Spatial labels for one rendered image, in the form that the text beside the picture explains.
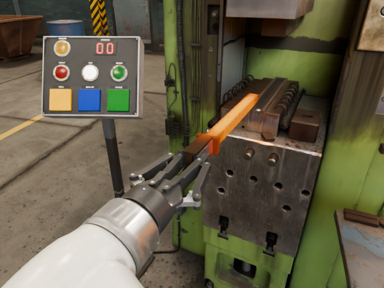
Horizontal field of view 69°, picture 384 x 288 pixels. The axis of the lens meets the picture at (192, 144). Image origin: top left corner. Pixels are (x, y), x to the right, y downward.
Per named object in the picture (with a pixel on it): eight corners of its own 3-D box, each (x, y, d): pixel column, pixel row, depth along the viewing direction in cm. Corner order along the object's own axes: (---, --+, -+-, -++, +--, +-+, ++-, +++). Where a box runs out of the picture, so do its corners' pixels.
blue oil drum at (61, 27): (79, 79, 485) (68, 23, 443) (51, 76, 499) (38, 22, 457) (98, 70, 535) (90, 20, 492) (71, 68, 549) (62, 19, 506)
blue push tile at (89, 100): (99, 111, 96) (99, 88, 96) (78, 110, 96) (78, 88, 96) (101, 111, 97) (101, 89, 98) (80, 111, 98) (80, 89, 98)
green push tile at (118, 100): (128, 111, 95) (128, 89, 95) (107, 110, 96) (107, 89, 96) (130, 111, 97) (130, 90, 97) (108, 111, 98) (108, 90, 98)
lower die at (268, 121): (276, 136, 93) (280, 112, 89) (219, 124, 101) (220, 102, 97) (296, 98, 126) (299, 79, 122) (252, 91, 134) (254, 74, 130)
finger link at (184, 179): (159, 186, 42) (167, 190, 41) (198, 153, 50) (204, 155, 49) (161, 207, 44) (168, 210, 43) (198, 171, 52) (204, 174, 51)
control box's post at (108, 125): (131, 268, 154) (100, 71, 102) (125, 266, 155) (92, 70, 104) (135, 263, 157) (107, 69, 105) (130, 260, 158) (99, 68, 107)
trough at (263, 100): (264, 114, 91) (264, 110, 91) (248, 111, 93) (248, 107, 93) (287, 81, 124) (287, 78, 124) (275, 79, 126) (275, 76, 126)
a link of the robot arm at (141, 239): (140, 291, 34) (166, 255, 39) (132, 239, 30) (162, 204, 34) (85, 263, 38) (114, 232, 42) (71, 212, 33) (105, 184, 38)
